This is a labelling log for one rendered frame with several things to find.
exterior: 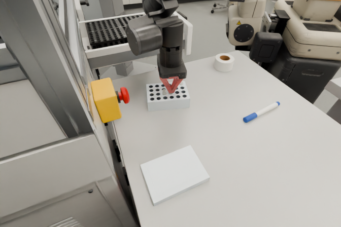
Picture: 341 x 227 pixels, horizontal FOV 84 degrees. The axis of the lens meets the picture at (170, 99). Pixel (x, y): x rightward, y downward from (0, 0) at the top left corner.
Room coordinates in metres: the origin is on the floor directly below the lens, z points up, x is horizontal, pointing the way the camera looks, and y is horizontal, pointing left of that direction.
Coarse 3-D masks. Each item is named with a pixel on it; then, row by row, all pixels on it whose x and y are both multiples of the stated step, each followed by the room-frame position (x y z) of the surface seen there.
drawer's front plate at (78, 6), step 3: (75, 0) 0.86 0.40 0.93; (78, 0) 0.86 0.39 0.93; (75, 3) 0.82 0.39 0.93; (78, 3) 0.82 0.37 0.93; (78, 6) 0.78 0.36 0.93; (78, 9) 0.76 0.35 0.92; (81, 9) 0.82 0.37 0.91; (78, 12) 0.76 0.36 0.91; (81, 12) 0.77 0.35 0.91; (78, 15) 0.76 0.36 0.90; (81, 15) 0.76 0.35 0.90; (81, 18) 0.76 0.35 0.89
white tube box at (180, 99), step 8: (152, 88) 0.44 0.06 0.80; (160, 88) 0.44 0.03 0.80; (184, 88) 0.44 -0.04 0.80; (152, 96) 0.40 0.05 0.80; (160, 96) 0.40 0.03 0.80; (168, 96) 0.40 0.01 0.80; (176, 96) 0.41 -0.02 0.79; (184, 96) 0.41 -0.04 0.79; (152, 104) 0.38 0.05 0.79; (160, 104) 0.38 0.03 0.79; (168, 104) 0.39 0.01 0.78; (176, 104) 0.39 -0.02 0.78; (184, 104) 0.39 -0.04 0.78
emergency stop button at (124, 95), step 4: (120, 88) 0.33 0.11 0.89; (124, 88) 0.33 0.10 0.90; (120, 92) 0.32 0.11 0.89; (124, 92) 0.31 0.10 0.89; (120, 96) 0.31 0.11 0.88; (124, 96) 0.31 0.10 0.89; (128, 96) 0.31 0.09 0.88; (120, 100) 0.31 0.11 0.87; (124, 100) 0.30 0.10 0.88; (128, 100) 0.31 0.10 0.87
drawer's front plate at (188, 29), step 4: (176, 12) 0.72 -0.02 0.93; (180, 16) 0.68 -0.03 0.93; (184, 20) 0.64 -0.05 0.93; (184, 24) 0.62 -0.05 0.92; (188, 24) 0.60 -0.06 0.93; (184, 28) 0.62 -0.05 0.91; (188, 28) 0.60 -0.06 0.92; (192, 28) 0.60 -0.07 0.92; (184, 32) 0.62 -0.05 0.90; (188, 32) 0.60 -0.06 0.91; (188, 36) 0.60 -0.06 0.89; (188, 40) 0.60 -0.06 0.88; (188, 44) 0.60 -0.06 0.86; (184, 48) 0.61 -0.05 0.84; (188, 48) 0.60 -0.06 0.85; (184, 52) 0.61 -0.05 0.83; (188, 52) 0.60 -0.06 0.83
